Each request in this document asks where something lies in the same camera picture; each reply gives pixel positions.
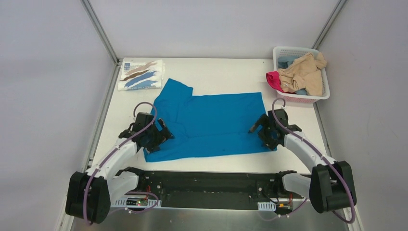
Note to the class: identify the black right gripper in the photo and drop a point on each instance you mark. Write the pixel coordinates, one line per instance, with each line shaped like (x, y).
(261, 129)

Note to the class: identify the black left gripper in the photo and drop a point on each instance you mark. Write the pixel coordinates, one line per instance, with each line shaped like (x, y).
(160, 134)

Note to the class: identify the blue polo shirt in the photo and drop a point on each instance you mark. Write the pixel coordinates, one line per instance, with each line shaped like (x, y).
(208, 125)

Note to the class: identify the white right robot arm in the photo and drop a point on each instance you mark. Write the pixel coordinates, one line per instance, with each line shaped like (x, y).
(330, 186)

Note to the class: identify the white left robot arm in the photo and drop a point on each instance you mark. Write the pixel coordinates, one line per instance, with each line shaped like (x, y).
(96, 209)

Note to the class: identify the pink t-shirt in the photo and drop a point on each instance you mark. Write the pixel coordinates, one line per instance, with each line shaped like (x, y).
(273, 79)

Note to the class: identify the grey-blue t-shirt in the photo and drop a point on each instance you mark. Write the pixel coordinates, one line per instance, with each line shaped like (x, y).
(285, 61)

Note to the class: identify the beige t-shirt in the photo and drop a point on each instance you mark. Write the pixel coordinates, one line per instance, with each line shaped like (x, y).
(304, 73)

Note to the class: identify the folded white printed t-shirt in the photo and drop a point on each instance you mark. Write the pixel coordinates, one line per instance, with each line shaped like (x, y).
(141, 75)

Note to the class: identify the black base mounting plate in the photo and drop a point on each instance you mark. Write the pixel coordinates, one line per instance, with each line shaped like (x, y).
(210, 190)

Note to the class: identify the white plastic laundry basket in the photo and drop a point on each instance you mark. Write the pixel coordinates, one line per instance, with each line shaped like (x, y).
(300, 96)

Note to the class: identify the white slotted cable duct left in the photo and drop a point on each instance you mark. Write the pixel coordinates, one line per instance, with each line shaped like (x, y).
(137, 202)

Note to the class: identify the white slotted cable duct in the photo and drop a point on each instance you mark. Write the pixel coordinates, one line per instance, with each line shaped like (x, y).
(266, 206)
(137, 202)

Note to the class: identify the white slotted cable duct right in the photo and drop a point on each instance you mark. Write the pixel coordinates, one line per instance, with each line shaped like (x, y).
(266, 206)

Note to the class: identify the aluminium front rail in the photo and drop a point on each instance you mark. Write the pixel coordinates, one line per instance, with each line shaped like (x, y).
(78, 182)

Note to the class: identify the aluminium frame post right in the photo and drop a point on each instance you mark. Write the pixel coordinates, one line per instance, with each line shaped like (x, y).
(329, 23)

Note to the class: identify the aluminium frame post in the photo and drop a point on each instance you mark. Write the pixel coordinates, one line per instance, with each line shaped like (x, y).
(100, 30)
(329, 23)

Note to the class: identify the aluminium frame post left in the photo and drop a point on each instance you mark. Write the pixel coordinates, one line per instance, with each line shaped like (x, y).
(100, 30)

